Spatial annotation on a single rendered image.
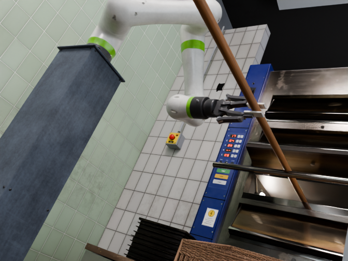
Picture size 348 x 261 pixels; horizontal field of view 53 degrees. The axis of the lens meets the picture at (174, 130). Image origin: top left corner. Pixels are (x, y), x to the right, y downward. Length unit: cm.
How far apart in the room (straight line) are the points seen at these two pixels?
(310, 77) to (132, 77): 122
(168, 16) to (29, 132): 71
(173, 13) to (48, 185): 83
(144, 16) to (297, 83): 130
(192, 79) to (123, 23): 41
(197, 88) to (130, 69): 106
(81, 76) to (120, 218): 136
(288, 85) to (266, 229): 99
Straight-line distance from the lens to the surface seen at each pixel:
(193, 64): 164
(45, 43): 216
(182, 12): 154
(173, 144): 244
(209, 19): 102
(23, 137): 130
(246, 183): 215
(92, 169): 237
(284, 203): 201
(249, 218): 204
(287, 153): 200
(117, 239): 244
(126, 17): 143
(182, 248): 155
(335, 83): 238
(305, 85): 242
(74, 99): 133
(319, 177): 161
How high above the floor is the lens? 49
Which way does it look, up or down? 24 degrees up
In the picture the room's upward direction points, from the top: 24 degrees clockwise
